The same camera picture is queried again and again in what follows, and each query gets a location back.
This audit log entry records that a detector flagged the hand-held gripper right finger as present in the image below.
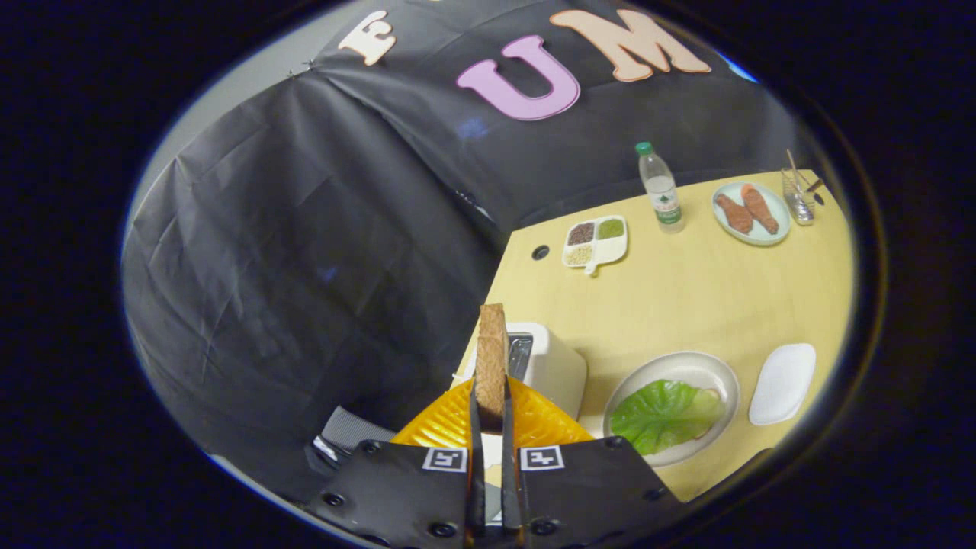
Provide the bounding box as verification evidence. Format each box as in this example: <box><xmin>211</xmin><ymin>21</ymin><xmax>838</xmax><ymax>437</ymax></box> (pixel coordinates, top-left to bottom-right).
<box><xmin>502</xmin><ymin>377</ymin><xmax>683</xmax><ymax>549</ymax></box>

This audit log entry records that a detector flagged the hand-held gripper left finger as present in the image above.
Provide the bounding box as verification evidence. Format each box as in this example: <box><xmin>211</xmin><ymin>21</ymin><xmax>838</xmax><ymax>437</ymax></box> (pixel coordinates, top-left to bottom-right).
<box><xmin>305</xmin><ymin>377</ymin><xmax>486</xmax><ymax>549</ymax></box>

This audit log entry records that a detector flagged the toasted bread slice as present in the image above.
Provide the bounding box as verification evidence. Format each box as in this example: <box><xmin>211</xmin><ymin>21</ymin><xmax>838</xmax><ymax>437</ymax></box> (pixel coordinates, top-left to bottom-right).
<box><xmin>473</xmin><ymin>303</ymin><xmax>509</xmax><ymax>432</ymax></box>

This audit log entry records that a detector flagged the green lettuce leaf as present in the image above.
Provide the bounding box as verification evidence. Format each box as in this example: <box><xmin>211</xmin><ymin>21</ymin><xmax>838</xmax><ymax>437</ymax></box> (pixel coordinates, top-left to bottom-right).
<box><xmin>610</xmin><ymin>380</ymin><xmax>727</xmax><ymax>456</ymax></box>

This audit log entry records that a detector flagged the white toaster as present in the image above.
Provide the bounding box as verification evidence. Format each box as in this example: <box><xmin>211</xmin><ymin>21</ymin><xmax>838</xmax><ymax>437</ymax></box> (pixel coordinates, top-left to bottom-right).
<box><xmin>456</xmin><ymin>322</ymin><xmax>588</xmax><ymax>420</ymax></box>

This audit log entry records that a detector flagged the dark grey chair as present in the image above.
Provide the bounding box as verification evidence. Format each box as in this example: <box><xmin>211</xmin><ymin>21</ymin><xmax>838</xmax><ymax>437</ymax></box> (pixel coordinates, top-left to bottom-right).
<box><xmin>309</xmin><ymin>406</ymin><xmax>397</xmax><ymax>474</ymax></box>

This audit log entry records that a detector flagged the white round plate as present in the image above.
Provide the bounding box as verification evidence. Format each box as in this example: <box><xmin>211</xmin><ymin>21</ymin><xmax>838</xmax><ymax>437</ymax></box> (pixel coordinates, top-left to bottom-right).
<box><xmin>603</xmin><ymin>351</ymin><xmax>740</xmax><ymax>468</ymax></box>

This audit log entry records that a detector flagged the white divided condiment tray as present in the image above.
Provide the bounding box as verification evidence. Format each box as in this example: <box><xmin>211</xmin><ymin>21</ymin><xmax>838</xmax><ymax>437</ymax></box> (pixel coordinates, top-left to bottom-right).
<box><xmin>562</xmin><ymin>215</ymin><xmax>629</xmax><ymax>276</ymax></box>

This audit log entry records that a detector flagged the white rounded square plate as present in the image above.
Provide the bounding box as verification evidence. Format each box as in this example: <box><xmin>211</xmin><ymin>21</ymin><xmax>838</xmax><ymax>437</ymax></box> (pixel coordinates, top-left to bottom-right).
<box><xmin>749</xmin><ymin>343</ymin><xmax>817</xmax><ymax>426</ymax></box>

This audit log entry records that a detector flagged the black backdrop cloth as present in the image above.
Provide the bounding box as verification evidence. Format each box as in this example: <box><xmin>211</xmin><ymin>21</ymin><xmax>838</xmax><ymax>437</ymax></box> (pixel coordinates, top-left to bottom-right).
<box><xmin>120</xmin><ymin>0</ymin><xmax>824</xmax><ymax>504</ymax></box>

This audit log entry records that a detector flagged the clear water bottle green cap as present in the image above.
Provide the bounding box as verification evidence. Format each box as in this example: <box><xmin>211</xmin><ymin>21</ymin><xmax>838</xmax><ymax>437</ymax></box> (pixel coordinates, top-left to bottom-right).
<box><xmin>635</xmin><ymin>142</ymin><xmax>685</xmax><ymax>233</ymax></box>

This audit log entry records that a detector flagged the brown meat patty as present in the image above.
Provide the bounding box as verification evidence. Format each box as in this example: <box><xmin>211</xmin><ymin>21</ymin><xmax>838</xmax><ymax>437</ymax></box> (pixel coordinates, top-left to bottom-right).
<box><xmin>715</xmin><ymin>193</ymin><xmax>754</xmax><ymax>234</ymax></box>
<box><xmin>743</xmin><ymin>187</ymin><xmax>780</xmax><ymax>235</ymax></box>

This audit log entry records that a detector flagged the pale blue round plate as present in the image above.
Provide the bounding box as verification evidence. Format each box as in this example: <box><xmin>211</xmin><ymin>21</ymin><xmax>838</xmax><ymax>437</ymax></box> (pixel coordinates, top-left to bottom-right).
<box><xmin>711</xmin><ymin>181</ymin><xmax>791</xmax><ymax>246</ymax></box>

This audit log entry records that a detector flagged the clear utensil holder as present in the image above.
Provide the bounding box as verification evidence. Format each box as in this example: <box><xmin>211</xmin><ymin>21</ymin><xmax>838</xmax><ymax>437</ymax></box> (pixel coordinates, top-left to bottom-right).
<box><xmin>781</xmin><ymin>168</ymin><xmax>815</xmax><ymax>226</ymax></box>

